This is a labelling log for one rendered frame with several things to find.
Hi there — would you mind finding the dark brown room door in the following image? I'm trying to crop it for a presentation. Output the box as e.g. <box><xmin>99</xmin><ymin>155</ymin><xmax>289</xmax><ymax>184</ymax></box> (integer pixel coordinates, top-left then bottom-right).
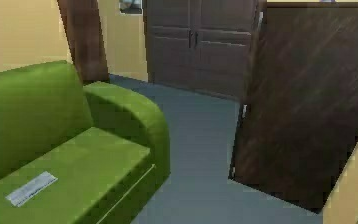
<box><xmin>228</xmin><ymin>2</ymin><xmax>358</xmax><ymax>214</ymax></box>

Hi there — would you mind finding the dark brown wardrobe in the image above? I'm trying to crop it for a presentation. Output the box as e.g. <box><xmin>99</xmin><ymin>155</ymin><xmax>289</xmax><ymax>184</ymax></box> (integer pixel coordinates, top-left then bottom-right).
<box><xmin>142</xmin><ymin>0</ymin><xmax>260</xmax><ymax>101</ymax></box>

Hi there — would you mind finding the grey remote control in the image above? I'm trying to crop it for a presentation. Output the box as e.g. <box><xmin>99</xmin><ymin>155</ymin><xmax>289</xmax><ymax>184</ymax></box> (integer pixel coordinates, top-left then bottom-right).
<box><xmin>5</xmin><ymin>171</ymin><xmax>59</xmax><ymax>208</ymax></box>

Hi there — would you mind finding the framed wall picture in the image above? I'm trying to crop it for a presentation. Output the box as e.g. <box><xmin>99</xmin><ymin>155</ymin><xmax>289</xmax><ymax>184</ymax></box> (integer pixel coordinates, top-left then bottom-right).
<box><xmin>118</xmin><ymin>0</ymin><xmax>143</xmax><ymax>15</ymax></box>

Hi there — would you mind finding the green sofa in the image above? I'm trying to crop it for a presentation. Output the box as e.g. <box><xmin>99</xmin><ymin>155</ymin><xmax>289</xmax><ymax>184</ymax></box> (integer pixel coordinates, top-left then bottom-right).
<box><xmin>0</xmin><ymin>60</ymin><xmax>171</xmax><ymax>224</ymax></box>

